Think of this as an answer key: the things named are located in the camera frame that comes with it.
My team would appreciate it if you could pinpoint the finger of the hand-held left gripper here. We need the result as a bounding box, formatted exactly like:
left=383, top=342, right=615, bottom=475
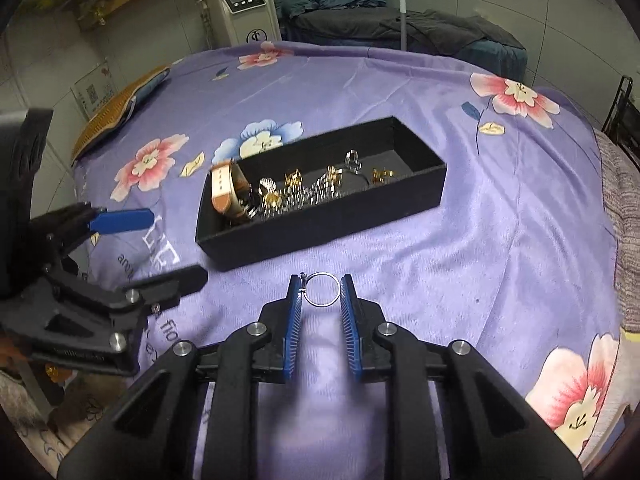
left=0, top=265, right=208, bottom=378
left=30, top=201, right=157, bottom=266

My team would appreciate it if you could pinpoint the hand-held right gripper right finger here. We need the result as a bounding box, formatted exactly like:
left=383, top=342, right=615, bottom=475
left=340, top=274, right=583, bottom=480

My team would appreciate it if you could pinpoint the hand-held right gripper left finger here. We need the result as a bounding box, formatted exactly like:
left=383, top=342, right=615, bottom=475
left=57, top=274, right=306, bottom=480

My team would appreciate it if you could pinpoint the black rectangular box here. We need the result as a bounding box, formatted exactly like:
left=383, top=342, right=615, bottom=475
left=195, top=116, right=447, bottom=273

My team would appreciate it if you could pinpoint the pile of jewelry chains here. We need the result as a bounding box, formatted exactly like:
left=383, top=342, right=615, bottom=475
left=255, top=164, right=346, bottom=221

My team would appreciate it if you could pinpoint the beige floral cloth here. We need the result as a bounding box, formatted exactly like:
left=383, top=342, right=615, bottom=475
left=0, top=360, right=131, bottom=466

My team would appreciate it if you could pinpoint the woven yellow pillow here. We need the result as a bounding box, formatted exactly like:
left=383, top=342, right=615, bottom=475
left=70, top=65, right=173, bottom=166

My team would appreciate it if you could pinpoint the purple floral blanket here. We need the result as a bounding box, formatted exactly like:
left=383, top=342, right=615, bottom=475
left=72, top=40, right=631, bottom=480

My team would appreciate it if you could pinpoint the white machine with screen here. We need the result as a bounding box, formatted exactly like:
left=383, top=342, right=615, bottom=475
left=196, top=0, right=283, bottom=51

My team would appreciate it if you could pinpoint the grey striped blanket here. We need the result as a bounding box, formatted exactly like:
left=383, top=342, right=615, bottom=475
left=592, top=130, right=640, bottom=333

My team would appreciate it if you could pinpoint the dark grey blanket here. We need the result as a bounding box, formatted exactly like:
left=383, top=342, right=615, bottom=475
left=290, top=9, right=526, bottom=61

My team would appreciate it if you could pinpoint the black metal rack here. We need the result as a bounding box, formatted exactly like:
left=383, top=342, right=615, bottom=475
left=600, top=75, right=640, bottom=156

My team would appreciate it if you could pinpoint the brown leather strap watch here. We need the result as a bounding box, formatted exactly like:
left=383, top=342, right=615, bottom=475
left=210, top=159, right=256, bottom=223

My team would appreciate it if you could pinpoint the wall poster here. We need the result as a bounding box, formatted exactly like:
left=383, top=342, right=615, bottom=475
left=70, top=57, right=118, bottom=121

